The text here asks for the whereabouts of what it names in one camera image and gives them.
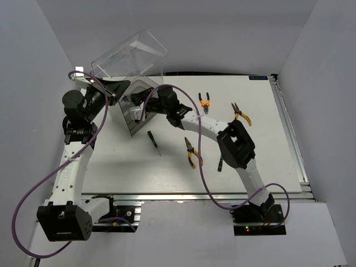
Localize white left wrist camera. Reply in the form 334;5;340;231
72;66;93;88

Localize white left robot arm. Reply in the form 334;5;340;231
37;80;130;242

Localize black adjustable wrench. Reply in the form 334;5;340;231
121;96;131;105

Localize yellow pliers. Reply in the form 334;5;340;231
184;137;204;169
231;102;252;126

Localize orange handled combination pliers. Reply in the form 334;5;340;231
198;92;210;115

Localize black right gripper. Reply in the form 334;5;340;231
131;91;170;115

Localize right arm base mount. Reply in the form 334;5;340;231
230;204;286;236

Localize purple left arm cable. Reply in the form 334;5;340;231
11;71;137;258

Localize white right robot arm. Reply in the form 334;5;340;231
129;85;274;222

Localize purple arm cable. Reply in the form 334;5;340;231
140;84;291;228
11;71;137;258

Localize green black screwdriver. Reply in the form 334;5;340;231
217;156;224;172
147;131;161;156

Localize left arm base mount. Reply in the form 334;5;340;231
91;194;139;233

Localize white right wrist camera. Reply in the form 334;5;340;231
129;103;146;122

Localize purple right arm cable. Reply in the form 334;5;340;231
140;84;291;228

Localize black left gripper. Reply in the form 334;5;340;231
84;76;130;122

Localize clear plastic drawer cabinet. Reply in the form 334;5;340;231
91;29;169;136

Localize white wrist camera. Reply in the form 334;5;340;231
72;66;93;88
129;103;146;122

